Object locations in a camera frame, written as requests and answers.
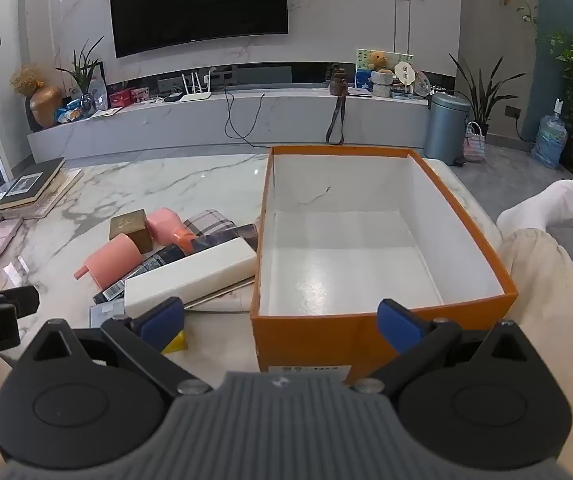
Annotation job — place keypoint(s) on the white marble television cabinet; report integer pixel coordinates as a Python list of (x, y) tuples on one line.
[(166, 122)]

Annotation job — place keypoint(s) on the blue snack bag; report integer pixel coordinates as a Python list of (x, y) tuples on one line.
[(72, 110)]

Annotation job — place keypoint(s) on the pastel woven bag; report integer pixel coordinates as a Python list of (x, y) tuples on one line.
[(475, 145)]

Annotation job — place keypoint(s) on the dried yellow flowers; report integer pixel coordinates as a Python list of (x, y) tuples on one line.
[(26, 80)]

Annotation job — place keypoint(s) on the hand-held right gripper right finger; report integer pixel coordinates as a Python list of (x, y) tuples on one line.
[(397, 322)]

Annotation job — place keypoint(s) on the orange cardboard box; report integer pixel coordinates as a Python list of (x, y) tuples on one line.
[(306, 340)]

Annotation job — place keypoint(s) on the green picture card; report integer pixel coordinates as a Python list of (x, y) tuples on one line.
[(364, 77)]

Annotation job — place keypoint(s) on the pink box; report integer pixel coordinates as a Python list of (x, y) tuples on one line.
[(140, 95)]

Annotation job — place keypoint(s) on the yellow tape measure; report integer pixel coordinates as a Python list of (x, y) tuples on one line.
[(176, 344)]

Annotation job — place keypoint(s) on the white round hand fan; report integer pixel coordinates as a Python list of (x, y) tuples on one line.
[(404, 72)]

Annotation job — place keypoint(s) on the clear plastic jug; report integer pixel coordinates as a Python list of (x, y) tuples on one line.
[(98, 95)]

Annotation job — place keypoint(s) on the grey knitted pot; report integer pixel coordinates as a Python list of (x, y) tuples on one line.
[(381, 85)]

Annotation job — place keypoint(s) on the gold brown cube box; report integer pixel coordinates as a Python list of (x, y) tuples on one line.
[(131, 227)]

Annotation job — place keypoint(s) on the person's white sock foot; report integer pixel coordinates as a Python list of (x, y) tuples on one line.
[(546, 205)]

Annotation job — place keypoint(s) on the blue grey trash can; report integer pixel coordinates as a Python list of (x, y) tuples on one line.
[(446, 130)]

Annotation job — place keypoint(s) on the green grass-leaf plant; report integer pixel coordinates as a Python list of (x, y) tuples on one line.
[(84, 67)]

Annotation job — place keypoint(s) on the white router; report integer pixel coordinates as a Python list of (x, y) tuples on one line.
[(195, 95)]

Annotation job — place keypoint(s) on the pink flat case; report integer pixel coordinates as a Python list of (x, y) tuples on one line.
[(0, 237)]

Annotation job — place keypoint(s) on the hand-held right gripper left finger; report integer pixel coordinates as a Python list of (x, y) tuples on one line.
[(162, 319)]

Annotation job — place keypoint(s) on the gold vase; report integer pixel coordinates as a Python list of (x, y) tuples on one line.
[(45, 107)]

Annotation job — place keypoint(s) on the black set-top box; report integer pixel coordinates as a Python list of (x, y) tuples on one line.
[(172, 98)]

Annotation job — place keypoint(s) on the red box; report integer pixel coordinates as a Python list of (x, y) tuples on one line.
[(120, 98)]

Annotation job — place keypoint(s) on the blue water jug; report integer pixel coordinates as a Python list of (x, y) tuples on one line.
[(549, 140)]

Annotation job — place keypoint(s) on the long white box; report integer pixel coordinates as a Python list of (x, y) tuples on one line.
[(191, 275)]

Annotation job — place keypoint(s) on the pink bottle with orange cap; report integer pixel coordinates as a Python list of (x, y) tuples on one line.
[(164, 225)]

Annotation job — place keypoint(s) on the tall leafy potted plant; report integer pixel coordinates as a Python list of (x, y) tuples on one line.
[(481, 100)]

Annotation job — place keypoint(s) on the black bottle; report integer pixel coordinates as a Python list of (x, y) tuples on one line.
[(161, 260)]

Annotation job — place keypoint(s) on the dark hardcover book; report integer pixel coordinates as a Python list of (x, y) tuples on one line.
[(29, 182)]

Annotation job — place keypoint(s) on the black television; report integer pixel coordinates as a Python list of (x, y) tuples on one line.
[(196, 0)]

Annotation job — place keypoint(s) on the illustrated dark book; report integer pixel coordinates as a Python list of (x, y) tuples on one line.
[(231, 235)]

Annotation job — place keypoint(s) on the white paper slip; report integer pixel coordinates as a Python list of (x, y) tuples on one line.
[(19, 270)]

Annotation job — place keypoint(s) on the stack of books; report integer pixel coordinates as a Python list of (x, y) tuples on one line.
[(59, 192)]

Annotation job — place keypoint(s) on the brown teddy bear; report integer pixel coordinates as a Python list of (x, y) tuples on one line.
[(379, 60)]

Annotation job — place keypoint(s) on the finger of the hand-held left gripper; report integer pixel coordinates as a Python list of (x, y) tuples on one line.
[(24, 301)]

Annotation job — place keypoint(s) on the clear plastic box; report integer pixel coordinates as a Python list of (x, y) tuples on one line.
[(104, 314)]

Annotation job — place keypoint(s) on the pink bottle with small spout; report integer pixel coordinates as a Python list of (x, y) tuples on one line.
[(111, 260)]

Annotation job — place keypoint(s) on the dark wall outlet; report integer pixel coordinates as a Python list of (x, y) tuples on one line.
[(513, 110)]

